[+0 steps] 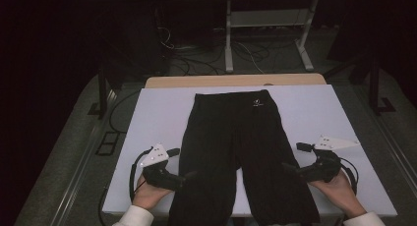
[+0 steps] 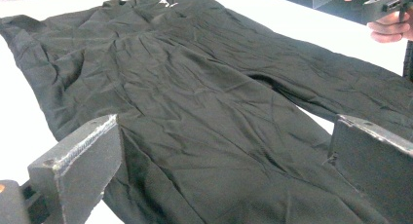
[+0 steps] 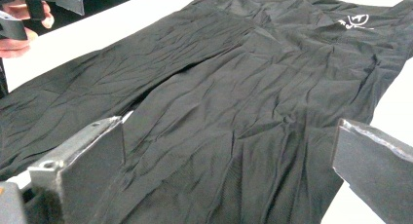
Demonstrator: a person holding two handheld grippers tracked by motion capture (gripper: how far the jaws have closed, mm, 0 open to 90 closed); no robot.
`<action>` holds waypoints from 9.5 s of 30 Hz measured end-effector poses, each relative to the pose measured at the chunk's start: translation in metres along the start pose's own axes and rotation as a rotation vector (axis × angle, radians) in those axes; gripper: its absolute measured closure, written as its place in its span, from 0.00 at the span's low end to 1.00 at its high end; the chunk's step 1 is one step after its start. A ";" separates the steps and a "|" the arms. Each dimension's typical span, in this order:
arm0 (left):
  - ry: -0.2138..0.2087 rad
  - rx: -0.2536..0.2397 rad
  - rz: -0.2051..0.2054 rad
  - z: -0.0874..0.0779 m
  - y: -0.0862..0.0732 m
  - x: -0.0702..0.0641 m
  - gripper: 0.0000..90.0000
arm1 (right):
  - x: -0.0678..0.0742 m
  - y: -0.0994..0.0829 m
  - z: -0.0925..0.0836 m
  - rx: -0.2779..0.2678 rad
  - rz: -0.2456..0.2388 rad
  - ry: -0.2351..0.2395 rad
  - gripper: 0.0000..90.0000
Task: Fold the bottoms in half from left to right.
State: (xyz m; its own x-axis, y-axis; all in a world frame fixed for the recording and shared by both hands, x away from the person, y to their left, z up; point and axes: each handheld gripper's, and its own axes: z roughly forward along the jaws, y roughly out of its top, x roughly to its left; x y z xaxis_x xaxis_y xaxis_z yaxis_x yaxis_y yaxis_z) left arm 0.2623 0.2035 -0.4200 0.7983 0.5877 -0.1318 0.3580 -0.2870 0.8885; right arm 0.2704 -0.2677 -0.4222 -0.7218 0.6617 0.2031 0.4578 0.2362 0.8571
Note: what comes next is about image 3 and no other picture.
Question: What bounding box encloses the black shirt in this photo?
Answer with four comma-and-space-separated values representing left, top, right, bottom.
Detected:
0, 0, 413, 224

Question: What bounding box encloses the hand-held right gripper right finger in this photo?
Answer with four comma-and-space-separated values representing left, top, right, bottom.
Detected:
330, 117, 413, 224

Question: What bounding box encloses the left hand-held gripper black cable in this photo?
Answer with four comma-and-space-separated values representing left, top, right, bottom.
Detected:
0, 57, 10, 99

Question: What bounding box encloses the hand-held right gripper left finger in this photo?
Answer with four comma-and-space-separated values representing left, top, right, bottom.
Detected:
27, 115, 127, 224

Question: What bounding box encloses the white board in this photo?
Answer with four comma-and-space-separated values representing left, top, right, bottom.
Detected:
0, 0, 413, 224

